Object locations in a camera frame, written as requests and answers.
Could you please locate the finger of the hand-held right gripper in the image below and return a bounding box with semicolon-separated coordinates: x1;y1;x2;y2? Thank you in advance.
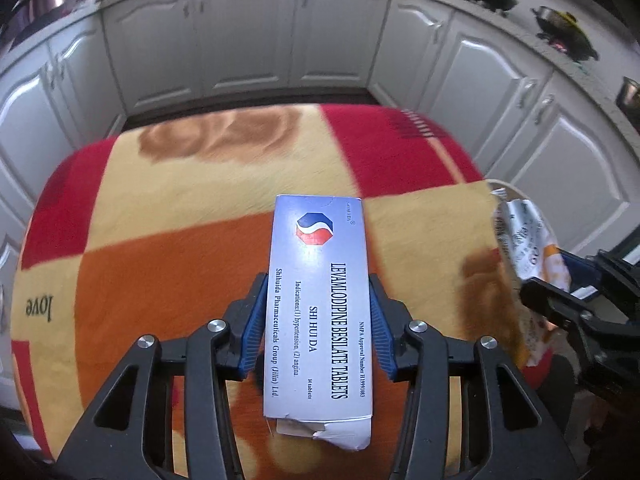
520;277;607;334
562;250;640;302

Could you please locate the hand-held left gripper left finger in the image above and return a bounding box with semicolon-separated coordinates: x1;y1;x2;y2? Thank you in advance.
55;272;271;480

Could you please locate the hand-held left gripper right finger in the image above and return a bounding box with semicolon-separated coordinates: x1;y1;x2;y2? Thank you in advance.
367;272;581;480

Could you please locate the white orange printed wrapper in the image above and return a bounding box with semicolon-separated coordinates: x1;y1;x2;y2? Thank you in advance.
492;187;573;366

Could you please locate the white medicine box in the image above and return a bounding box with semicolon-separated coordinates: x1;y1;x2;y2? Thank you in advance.
263;194;373;451

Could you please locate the red orange printed blanket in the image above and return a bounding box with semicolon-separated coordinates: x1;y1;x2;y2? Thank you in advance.
10;103;556;480

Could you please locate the steel pot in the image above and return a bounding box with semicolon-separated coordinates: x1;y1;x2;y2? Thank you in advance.
617;77;640;126

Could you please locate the black pot with yellow lid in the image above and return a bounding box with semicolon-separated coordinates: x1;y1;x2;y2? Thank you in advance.
530;6;600;61

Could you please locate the row of white cabinet doors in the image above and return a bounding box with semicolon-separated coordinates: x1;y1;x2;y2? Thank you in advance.
0;0;640;406

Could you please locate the red cooking pot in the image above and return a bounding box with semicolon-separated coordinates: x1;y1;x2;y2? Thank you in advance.
7;0;66;36

